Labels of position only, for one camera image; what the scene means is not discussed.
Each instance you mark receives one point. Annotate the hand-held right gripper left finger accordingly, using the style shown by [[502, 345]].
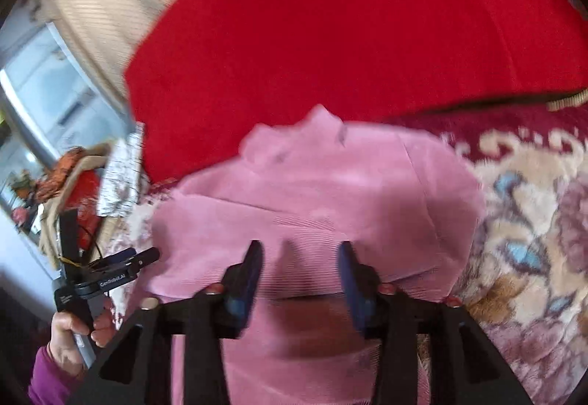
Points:
[[250, 277]]

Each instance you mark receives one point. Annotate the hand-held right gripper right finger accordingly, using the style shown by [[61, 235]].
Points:
[[352, 282]]

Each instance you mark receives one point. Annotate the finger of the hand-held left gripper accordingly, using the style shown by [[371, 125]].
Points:
[[120, 257], [146, 257]]

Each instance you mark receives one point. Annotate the pink ribbed garment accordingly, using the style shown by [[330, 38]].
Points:
[[321, 184]]

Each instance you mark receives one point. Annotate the person's left forearm purple sleeve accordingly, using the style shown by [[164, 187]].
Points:
[[50, 379]]

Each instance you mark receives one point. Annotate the person's left hand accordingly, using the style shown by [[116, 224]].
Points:
[[64, 340]]

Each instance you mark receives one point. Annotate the red bag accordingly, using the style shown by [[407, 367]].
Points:
[[83, 203]]

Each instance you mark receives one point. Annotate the orange patterned cloth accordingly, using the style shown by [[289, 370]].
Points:
[[64, 166]]

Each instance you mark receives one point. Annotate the white patterned cloth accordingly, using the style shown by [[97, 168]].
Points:
[[121, 175]]

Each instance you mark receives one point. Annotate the large glass window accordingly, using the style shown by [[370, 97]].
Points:
[[46, 79]]

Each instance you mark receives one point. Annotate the floral plush blanket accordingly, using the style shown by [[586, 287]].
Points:
[[528, 226]]

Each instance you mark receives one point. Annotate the red quilt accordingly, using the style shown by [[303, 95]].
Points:
[[344, 19]]

